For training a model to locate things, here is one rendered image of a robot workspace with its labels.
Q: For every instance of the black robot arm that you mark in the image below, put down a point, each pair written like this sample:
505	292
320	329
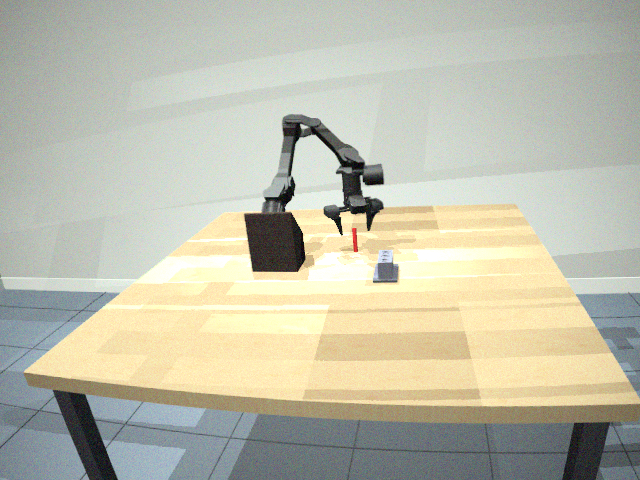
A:
281	190

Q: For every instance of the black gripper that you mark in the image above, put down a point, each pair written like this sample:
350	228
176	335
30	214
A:
333	211

